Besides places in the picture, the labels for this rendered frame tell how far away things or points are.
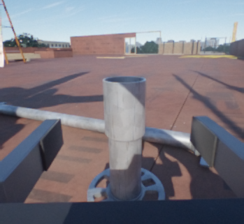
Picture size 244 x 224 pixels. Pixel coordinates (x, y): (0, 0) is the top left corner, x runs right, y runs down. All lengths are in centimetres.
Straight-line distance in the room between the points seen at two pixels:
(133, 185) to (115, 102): 13
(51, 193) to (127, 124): 30
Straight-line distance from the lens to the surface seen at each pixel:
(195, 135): 17
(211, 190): 48
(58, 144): 17
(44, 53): 1066
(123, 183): 27
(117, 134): 23
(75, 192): 45
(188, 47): 1326
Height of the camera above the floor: 30
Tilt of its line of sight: 16 degrees down
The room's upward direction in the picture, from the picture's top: 1 degrees counter-clockwise
